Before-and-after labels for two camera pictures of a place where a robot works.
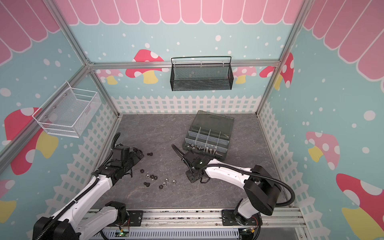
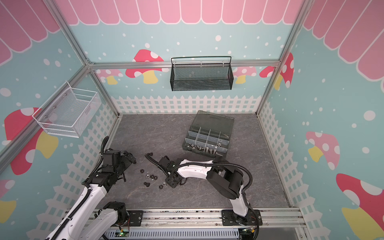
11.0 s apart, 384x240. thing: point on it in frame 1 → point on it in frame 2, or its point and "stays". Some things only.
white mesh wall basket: [68, 111] stays
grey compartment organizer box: [209, 135] stays
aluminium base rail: [212, 219] stays
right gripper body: [191, 167] → [162, 163]
